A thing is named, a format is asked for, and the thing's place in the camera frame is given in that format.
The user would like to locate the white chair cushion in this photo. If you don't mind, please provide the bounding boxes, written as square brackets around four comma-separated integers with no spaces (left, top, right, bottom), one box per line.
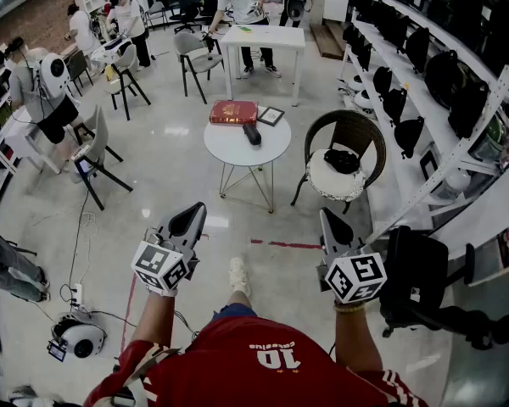
[305,148,368,203]

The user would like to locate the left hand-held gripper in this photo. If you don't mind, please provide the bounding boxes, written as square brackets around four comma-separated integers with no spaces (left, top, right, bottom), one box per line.
[130,202,208,297]

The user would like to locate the white cloth covered table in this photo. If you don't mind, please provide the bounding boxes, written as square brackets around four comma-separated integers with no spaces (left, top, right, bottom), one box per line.
[88,36,132,65]

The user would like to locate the white metal shelving rack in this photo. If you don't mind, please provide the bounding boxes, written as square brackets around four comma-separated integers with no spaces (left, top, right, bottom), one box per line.
[337,0,509,287]

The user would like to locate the person's left forearm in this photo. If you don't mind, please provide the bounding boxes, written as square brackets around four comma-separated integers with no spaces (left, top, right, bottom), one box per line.
[129,290,199,351]

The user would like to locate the white shelf of black backpacks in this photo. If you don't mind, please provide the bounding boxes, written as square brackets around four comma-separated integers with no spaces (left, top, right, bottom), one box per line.
[342,0,509,160]

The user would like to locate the grey chair with black legs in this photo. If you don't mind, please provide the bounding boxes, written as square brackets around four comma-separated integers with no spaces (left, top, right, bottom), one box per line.
[172,31,226,105]
[103,43,152,121]
[70,104,135,211]

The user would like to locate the person's white shoe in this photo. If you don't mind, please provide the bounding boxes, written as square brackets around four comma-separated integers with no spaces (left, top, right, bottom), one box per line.
[228,256,253,298]

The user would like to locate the red hardcover book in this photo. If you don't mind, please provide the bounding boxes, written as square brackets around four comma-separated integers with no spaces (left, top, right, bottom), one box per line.
[209,99,260,126]

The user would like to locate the black rectangular device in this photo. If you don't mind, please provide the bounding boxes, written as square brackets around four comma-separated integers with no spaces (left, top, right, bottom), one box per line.
[419,149,440,182]

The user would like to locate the white rectangular table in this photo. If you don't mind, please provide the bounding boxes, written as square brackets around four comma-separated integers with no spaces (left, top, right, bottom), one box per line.
[219,24,307,108]

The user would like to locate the person's blue shorts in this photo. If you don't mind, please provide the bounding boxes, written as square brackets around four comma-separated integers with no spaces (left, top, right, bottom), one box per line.
[210,303,259,324]

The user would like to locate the light grey chair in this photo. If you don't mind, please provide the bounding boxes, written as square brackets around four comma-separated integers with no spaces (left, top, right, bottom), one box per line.
[143,1,170,31]

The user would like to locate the black glasses case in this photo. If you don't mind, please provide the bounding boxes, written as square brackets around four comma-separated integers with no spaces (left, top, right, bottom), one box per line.
[242,123,263,147]

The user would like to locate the black headset on chair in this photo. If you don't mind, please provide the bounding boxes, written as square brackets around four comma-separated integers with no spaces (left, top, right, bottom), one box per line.
[323,148,361,176]

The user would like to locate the person's red jersey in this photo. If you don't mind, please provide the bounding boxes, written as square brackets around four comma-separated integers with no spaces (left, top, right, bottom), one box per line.
[82,315,429,407]

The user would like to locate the dark grey chair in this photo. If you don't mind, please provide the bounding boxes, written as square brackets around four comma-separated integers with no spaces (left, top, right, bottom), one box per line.
[65,48,94,97]

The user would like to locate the black framed picture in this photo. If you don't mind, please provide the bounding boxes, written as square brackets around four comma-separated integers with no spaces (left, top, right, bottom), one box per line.
[256,105,286,127]

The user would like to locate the white wrist strap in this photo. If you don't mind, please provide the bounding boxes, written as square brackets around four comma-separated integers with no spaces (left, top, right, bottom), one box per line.
[146,284,178,298]

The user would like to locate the white storage shelf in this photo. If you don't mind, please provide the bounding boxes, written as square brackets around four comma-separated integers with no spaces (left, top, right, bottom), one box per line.
[0,48,26,222]

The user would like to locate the person's right forearm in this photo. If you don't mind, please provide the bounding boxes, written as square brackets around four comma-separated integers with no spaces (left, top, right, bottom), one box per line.
[333,307,388,375]

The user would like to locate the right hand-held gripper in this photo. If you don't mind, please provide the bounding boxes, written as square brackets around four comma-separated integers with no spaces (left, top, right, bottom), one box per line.
[316,208,388,305]

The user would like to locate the black floor cable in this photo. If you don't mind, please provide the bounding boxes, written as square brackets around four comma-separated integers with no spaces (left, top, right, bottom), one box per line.
[59,188,91,309]

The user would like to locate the wooden step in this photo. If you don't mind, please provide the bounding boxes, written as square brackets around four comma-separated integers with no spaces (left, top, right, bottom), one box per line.
[308,21,345,61]

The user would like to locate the yellow bead bracelet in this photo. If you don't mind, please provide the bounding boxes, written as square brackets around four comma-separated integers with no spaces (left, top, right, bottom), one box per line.
[333,302,366,315]

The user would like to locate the round white side table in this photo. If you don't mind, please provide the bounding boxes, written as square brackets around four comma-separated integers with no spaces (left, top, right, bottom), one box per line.
[203,107,293,215]

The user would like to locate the brown wicker chair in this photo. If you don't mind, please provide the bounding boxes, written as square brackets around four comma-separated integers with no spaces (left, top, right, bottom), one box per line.
[290,109,388,215]

